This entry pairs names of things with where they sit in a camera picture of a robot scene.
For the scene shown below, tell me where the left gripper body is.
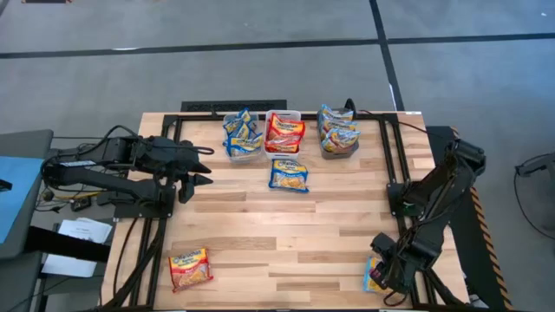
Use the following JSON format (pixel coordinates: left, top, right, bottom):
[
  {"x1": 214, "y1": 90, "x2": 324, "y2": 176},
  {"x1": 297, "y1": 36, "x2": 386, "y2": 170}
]
[{"x1": 149, "y1": 137, "x2": 209, "y2": 185}]

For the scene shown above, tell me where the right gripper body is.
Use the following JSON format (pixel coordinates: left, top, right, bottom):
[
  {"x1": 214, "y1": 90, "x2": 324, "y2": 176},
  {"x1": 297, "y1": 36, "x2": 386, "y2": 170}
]
[{"x1": 371, "y1": 232, "x2": 437, "y2": 295}]

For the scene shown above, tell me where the clear plastic bin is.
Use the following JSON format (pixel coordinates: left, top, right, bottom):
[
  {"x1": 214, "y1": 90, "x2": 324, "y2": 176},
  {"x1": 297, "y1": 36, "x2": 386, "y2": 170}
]
[{"x1": 222, "y1": 107, "x2": 264, "y2": 164}]

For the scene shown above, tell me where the black hazard striped floor mat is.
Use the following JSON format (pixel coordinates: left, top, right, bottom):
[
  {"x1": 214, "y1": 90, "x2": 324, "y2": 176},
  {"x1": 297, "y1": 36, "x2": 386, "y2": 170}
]
[{"x1": 424, "y1": 125, "x2": 515, "y2": 311}]

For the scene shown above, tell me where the white plastic bin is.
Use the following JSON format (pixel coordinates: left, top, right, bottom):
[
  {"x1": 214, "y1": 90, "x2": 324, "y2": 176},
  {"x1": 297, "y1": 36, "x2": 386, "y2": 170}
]
[{"x1": 264, "y1": 107, "x2": 303, "y2": 160}]

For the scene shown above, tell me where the white paper sheet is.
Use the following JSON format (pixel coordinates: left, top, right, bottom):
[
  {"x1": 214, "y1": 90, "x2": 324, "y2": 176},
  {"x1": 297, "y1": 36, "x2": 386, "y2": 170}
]
[
  {"x1": 41, "y1": 253, "x2": 99, "y2": 278},
  {"x1": 57, "y1": 218, "x2": 114, "y2": 244}
]

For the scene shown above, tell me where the grey plastic bin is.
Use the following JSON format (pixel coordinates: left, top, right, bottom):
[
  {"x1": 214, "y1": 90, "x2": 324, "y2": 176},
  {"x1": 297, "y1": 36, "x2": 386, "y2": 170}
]
[{"x1": 317, "y1": 107, "x2": 360, "y2": 160}]

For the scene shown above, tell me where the black beam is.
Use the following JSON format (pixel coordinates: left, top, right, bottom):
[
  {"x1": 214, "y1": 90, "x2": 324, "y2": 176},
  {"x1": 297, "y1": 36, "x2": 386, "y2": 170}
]
[{"x1": 25, "y1": 224, "x2": 112, "y2": 264}]

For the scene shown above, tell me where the grey desk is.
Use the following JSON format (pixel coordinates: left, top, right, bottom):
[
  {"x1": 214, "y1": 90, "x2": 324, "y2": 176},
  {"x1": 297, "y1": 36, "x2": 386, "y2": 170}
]
[{"x1": 0, "y1": 128, "x2": 56, "y2": 312}]

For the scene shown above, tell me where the blue sheet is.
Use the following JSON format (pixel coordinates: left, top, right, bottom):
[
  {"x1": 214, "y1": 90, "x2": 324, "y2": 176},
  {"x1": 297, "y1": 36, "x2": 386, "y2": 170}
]
[{"x1": 0, "y1": 155, "x2": 47, "y2": 244}]

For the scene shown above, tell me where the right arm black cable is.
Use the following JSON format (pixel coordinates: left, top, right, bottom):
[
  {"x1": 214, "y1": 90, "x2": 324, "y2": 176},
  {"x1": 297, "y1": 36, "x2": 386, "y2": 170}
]
[{"x1": 383, "y1": 288, "x2": 411, "y2": 308}]

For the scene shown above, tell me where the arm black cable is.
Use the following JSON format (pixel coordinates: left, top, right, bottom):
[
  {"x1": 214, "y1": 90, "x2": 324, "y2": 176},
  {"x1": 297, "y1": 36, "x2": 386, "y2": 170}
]
[
  {"x1": 77, "y1": 124, "x2": 216, "y2": 157},
  {"x1": 383, "y1": 288, "x2": 411, "y2": 308}
]

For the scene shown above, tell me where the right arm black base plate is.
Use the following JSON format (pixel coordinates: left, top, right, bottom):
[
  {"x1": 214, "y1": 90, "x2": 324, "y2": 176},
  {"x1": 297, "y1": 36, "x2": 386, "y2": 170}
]
[{"x1": 386, "y1": 180, "x2": 408, "y2": 218}]

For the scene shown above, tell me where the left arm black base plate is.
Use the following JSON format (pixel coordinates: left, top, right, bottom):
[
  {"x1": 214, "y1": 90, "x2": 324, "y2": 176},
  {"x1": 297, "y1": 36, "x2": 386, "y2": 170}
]
[{"x1": 113, "y1": 184, "x2": 177, "y2": 219}]

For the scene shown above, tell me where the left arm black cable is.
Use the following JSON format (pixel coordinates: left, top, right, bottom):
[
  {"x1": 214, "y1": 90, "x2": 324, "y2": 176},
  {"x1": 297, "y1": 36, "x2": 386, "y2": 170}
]
[{"x1": 77, "y1": 124, "x2": 216, "y2": 157}]

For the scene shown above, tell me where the black aluminium table frame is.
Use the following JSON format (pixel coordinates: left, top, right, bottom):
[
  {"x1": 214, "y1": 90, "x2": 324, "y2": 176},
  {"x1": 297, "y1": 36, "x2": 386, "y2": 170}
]
[{"x1": 101, "y1": 111, "x2": 472, "y2": 311}]

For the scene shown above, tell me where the long black cable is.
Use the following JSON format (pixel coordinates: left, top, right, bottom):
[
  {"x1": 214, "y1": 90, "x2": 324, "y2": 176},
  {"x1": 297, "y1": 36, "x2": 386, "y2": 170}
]
[{"x1": 344, "y1": 98, "x2": 452, "y2": 144}]

